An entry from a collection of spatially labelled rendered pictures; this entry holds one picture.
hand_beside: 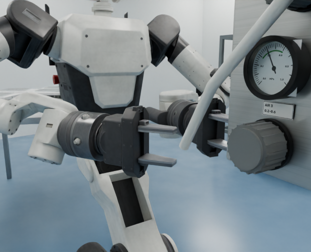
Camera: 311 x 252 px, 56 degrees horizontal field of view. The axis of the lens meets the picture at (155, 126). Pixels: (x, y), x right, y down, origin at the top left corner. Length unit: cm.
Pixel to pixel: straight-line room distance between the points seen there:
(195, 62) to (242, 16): 77
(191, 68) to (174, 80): 560
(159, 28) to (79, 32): 28
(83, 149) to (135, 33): 45
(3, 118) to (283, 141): 51
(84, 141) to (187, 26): 643
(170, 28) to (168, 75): 547
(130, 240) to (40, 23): 61
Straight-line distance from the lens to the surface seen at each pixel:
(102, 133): 50
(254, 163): 18
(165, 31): 98
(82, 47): 81
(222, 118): 57
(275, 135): 19
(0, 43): 79
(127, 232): 83
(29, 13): 85
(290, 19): 20
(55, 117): 58
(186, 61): 98
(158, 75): 625
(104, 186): 85
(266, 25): 18
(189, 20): 693
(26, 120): 158
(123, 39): 85
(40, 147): 58
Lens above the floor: 112
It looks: 12 degrees down
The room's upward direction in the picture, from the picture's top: straight up
